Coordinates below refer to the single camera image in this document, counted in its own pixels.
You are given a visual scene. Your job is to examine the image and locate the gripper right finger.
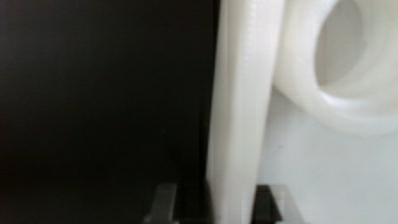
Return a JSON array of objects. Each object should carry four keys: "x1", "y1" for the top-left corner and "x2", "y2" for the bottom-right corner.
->
[{"x1": 255, "y1": 185, "x2": 283, "y2": 224}]

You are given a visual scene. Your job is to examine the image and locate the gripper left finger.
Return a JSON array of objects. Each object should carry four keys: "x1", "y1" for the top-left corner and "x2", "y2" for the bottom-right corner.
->
[{"x1": 143, "y1": 183, "x2": 180, "y2": 224}]

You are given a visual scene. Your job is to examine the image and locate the white square table top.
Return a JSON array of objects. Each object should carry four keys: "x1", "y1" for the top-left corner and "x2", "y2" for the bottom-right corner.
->
[{"x1": 207, "y1": 0, "x2": 398, "y2": 224}]

